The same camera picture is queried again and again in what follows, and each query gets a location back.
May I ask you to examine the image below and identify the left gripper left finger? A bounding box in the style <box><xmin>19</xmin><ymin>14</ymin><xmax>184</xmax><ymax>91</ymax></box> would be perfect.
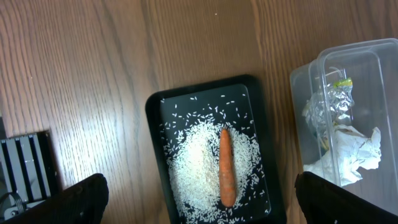
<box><xmin>5</xmin><ymin>174</ymin><xmax>109</xmax><ymax>224</ymax></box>

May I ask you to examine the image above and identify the clear plastic bin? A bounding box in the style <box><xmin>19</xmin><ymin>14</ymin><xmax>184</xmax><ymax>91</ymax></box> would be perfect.
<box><xmin>290</xmin><ymin>39</ymin><xmax>397</xmax><ymax>213</ymax></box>

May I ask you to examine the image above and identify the black rectangular tray bin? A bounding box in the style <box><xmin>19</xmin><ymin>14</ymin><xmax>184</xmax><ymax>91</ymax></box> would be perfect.
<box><xmin>146</xmin><ymin>75</ymin><xmax>287</xmax><ymax>223</ymax></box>

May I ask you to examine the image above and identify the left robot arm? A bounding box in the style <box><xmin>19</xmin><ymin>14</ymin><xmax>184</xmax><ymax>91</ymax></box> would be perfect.
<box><xmin>1</xmin><ymin>117</ymin><xmax>397</xmax><ymax>223</ymax></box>

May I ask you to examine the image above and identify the yellow foil snack wrapper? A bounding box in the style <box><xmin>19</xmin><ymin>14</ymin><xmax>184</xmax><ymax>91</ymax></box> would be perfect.
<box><xmin>302</xmin><ymin>78</ymin><xmax>354</xmax><ymax>151</ymax></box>

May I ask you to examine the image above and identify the pile of white rice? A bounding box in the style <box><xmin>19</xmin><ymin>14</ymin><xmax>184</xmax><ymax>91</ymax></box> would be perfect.
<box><xmin>159</xmin><ymin>91</ymin><xmax>271</xmax><ymax>223</ymax></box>

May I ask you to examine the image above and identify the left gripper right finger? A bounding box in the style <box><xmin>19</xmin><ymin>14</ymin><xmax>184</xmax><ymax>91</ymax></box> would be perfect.
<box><xmin>295</xmin><ymin>172</ymin><xmax>397</xmax><ymax>224</ymax></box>

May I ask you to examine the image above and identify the white tissue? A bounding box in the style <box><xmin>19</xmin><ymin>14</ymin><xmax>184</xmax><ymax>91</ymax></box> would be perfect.
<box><xmin>303</xmin><ymin>124</ymin><xmax>381</xmax><ymax>187</ymax></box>

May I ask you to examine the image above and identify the orange carrot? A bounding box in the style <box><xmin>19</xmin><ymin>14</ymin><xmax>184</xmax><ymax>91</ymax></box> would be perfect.
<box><xmin>219</xmin><ymin>129</ymin><xmax>236</xmax><ymax>207</ymax></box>

